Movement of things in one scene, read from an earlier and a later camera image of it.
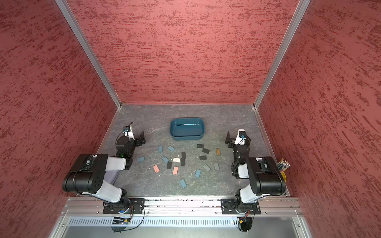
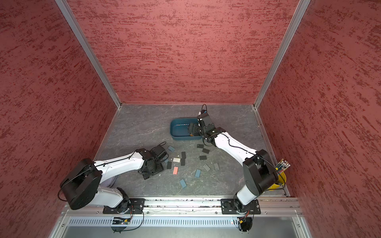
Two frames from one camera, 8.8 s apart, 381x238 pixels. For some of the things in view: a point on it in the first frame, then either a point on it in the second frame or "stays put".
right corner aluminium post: (302, 7) stays put
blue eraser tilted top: (171, 148) stays put
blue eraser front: (183, 183) stays put
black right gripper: (232, 141) -> (196, 128)
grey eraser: (207, 167) stays put
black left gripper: (138, 140) -> (146, 175)
